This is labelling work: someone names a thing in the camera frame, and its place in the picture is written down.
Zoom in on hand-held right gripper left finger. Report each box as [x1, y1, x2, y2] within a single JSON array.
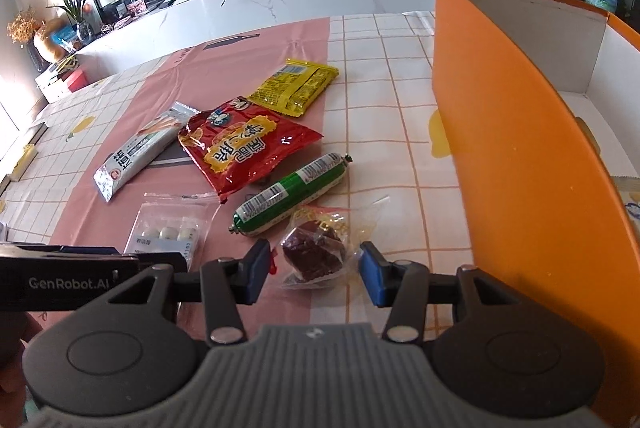
[[102, 239, 271, 345]]

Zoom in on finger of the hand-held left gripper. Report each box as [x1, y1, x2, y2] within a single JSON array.
[[120, 250, 191, 273]]

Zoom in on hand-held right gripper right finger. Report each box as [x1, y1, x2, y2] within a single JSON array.
[[360, 242, 521, 341]]

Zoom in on clear bag of white candies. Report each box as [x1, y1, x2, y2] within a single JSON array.
[[122, 192, 213, 271]]

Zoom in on brown candy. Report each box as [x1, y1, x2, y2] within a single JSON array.
[[272, 195, 391, 291]]

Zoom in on green sausage stick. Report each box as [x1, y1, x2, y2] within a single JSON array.
[[230, 151, 353, 236]]

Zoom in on white biscuit stick packet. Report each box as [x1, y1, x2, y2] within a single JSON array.
[[93, 102, 203, 203]]

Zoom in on red snack packet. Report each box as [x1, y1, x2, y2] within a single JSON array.
[[178, 96, 325, 203]]

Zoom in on yellow snack packet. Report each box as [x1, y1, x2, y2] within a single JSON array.
[[247, 58, 341, 116]]

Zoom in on orange cardboard box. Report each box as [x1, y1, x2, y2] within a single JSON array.
[[431, 0, 640, 409]]

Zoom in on yellow duck box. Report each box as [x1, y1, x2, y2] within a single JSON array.
[[10, 145, 38, 181]]

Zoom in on black book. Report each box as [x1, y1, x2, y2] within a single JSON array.
[[22, 123, 48, 145]]

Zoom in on checked tablecloth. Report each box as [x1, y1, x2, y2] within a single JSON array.
[[0, 10, 481, 339]]

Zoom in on red storage box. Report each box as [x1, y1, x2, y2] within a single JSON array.
[[65, 68, 90, 93]]

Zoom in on dried orange flowers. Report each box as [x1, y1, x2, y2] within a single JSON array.
[[7, 8, 43, 73]]

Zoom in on small potted plant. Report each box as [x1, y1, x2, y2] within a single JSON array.
[[50, 0, 101, 43]]

